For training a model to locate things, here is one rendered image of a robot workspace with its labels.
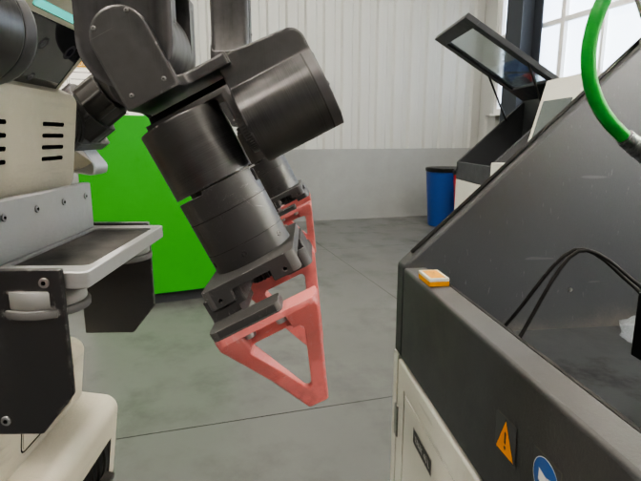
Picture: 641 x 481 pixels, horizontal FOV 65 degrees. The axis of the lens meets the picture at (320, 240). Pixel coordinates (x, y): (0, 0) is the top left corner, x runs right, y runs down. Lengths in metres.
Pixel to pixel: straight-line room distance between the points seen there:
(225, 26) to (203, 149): 0.46
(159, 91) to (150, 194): 3.30
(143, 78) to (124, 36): 0.03
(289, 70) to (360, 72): 7.06
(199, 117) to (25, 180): 0.35
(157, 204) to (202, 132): 3.30
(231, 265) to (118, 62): 0.14
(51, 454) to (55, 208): 0.28
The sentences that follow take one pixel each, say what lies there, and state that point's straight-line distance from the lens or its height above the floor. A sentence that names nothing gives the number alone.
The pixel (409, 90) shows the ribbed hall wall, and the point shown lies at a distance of 7.67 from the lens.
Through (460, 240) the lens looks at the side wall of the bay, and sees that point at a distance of 0.87.
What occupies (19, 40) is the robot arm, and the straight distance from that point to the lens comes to 0.43.
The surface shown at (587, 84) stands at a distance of 0.57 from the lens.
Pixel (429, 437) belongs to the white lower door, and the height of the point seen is 0.74.
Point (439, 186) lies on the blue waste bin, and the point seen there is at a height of 0.54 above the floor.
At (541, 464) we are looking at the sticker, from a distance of 0.51.
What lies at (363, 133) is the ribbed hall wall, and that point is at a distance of 7.35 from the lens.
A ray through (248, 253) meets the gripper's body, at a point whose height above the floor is 1.08.
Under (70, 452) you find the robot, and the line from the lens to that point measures 0.71.
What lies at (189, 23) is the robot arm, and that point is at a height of 1.24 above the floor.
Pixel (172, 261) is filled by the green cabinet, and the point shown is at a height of 0.30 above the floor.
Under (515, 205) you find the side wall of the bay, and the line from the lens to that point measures 0.90.
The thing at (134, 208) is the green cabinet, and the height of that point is 0.69.
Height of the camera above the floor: 1.16
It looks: 11 degrees down
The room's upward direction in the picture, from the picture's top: straight up
